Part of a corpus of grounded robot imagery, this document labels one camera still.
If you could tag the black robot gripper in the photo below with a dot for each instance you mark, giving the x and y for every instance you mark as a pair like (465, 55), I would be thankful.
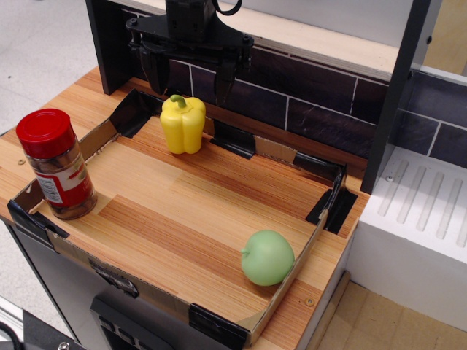
(191, 30)

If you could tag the white toy sink drainboard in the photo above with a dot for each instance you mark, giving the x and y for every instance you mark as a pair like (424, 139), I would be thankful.
(410, 243)

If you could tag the black shelf upright post right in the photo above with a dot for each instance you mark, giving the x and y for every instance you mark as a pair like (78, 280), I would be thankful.
(381, 149)

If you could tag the black shelf upright post left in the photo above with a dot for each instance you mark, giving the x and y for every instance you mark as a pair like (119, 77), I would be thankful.
(117, 64)

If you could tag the red-lidded spice bottle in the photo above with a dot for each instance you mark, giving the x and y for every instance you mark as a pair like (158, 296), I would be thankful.
(53, 151)

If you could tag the light wooden shelf board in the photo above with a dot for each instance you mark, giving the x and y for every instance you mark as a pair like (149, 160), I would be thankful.
(359, 36)

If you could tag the cardboard fence with black tape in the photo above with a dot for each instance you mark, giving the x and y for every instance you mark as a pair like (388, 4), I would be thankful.
(157, 263)

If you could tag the green toy apple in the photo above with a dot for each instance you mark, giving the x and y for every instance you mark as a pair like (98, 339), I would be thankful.
(267, 258)

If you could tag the black shelf upright post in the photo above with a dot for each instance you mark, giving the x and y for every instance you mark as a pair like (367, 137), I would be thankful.
(381, 149)
(117, 64)

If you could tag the yellow toy bell pepper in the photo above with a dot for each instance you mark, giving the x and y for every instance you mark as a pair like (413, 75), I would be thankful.
(183, 121)

